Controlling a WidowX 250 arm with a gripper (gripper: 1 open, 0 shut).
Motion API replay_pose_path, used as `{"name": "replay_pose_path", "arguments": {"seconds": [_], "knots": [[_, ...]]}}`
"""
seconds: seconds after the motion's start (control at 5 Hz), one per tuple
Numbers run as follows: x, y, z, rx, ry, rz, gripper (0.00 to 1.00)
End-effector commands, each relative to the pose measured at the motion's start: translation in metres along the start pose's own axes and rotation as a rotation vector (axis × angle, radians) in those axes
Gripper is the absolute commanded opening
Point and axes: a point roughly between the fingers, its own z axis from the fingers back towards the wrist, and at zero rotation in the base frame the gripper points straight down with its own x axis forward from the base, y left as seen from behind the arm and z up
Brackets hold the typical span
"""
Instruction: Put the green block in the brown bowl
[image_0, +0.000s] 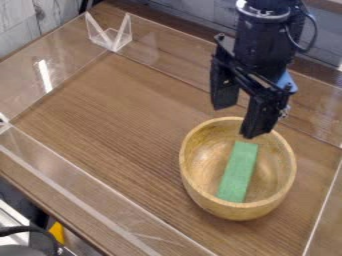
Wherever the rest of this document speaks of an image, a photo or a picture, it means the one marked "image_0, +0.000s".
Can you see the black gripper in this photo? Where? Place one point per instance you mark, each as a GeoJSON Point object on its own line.
{"type": "Point", "coordinates": [251, 64]}

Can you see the green foam block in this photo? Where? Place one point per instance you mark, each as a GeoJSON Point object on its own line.
{"type": "Point", "coordinates": [238, 172]}

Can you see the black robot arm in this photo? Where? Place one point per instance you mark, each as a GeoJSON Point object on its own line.
{"type": "Point", "coordinates": [251, 64]}

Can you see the brown wooden bowl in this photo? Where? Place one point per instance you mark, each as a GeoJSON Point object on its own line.
{"type": "Point", "coordinates": [203, 156]}

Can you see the black and yellow base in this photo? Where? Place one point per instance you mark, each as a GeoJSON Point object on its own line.
{"type": "Point", "coordinates": [54, 240]}

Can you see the clear acrylic corner bracket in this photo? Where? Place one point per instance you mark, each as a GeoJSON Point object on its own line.
{"type": "Point", "coordinates": [110, 38]}

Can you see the clear acrylic front wall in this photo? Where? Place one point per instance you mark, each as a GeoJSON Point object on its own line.
{"type": "Point", "coordinates": [107, 219]}

